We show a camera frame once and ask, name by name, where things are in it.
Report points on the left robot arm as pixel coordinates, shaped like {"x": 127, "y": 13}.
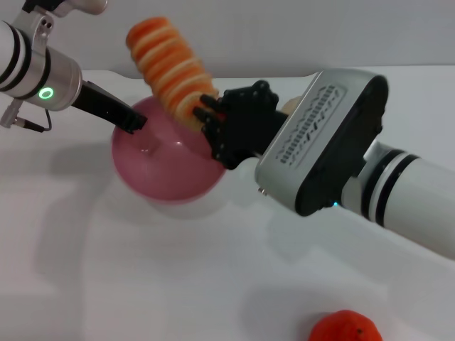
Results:
{"x": 35, "y": 67}

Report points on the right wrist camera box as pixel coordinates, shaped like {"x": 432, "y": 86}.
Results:
{"x": 320, "y": 142}

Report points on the beige round bun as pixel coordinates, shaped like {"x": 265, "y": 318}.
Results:
{"x": 292, "y": 106}

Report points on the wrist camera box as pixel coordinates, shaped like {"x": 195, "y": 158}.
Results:
{"x": 71, "y": 5}
{"x": 320, "y": 142}

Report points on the orange striped bread roll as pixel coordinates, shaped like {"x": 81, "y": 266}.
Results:
{"x": 170, "y": 71}

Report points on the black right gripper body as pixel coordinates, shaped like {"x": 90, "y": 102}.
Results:
{"x": 249, "y": 131}

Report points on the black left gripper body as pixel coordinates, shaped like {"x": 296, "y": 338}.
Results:
{"x": 106, "y": 108}

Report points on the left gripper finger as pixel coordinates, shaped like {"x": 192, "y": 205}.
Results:
{"x": 152, "y": 145}

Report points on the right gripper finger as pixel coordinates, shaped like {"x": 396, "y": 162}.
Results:
{"x": 206, "y": 115}
{"x": 211, "y": 101}

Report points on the pink plastic bowl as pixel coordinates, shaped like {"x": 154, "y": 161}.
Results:
{"x": 160, "y": 170}

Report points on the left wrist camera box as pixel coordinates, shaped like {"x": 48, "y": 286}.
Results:
{"x": 71, "y": 5}

